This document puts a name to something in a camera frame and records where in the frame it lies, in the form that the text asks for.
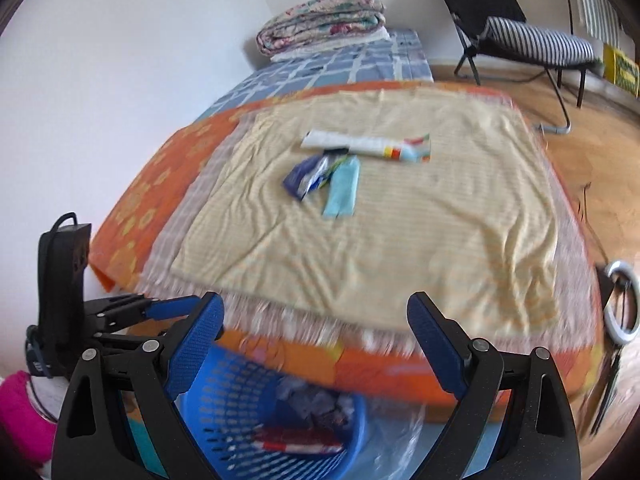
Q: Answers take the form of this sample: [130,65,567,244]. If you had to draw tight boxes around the pink cloth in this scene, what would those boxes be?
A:
[0,371,58,466]

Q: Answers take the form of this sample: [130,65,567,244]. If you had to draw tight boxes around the thin floor cable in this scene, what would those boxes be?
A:
[575,182,608,261]

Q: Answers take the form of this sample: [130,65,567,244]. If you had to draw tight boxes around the light blue packet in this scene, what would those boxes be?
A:
[321,155,361,219]

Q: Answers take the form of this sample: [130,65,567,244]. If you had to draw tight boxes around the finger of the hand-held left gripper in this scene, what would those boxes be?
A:
[82,295,202,323]
[92,324,176,357]

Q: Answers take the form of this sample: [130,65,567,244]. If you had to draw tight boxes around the clear plastic sheet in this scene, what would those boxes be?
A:
[350,400,431,480]

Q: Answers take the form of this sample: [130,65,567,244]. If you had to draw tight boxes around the small green white wrapper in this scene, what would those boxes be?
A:
[320,154,352,191]

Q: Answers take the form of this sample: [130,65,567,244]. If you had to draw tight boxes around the long white wrapper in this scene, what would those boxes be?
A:
[300,130,432,164]

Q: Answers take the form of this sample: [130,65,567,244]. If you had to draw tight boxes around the orange floral blanket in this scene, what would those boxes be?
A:
[89,80,606,406]

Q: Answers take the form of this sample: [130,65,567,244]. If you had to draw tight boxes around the folded floral quilt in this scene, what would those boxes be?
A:
[256,0,387,57]

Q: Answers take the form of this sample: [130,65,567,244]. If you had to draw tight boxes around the yellow striped cloth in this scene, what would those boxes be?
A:
[170,89,561,328]

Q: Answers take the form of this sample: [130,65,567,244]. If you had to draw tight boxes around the red cardboard box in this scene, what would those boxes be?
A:
[252,427,346,456]

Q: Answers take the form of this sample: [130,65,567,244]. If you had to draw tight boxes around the striped hanging towel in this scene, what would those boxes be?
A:
[570,0,631,46]

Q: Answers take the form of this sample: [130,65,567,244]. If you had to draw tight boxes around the striped seat cushion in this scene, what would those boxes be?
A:
[480,16,598,66]

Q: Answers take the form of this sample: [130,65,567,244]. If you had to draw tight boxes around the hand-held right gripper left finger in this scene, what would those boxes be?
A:
[51,291,226,480]

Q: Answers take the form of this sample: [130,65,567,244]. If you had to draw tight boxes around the blue plastic basket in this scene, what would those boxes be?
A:
[167,345,371,480]

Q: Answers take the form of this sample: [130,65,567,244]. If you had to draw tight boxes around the yellow crate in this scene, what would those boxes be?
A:
[602,44,640,97]

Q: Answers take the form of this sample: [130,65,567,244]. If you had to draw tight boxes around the dark chocolate bar wrapper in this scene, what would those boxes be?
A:
[315,407,353,433]

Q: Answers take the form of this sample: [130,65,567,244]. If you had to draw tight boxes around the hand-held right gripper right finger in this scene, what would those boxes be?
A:
[406,291,583,480]

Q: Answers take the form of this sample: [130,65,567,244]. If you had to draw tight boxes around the white ring light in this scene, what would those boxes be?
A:
[592,260,640,436]

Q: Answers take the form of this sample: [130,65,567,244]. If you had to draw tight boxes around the blue snack packet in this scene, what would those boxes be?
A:
[282,155,331,202]

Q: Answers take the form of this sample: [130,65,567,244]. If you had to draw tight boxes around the blue checkered bedsheet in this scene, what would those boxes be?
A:
[192,29,433,123]

